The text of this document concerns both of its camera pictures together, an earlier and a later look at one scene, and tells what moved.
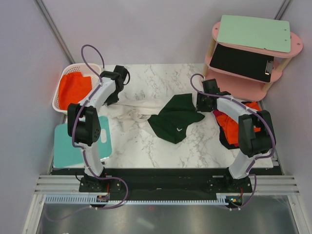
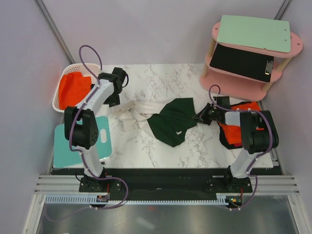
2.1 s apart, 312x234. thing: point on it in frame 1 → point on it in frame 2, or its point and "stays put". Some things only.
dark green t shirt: (172, 122) stays put
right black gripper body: (202, 103) → (209, 114)
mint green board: (269, 33) stays put
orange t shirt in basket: (73, 87) stays put
